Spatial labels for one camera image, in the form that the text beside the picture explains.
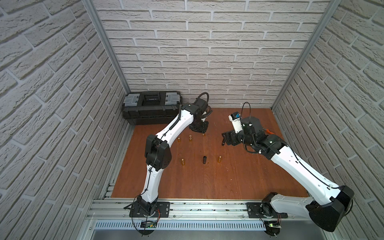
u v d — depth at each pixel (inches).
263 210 25.9
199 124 29.8
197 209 29.7
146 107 38.6
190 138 38.3
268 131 40.7
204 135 35.3
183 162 34.2
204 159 34.1
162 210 29.2
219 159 34.7
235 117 24.9
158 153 21.8
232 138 25.4
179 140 38.7
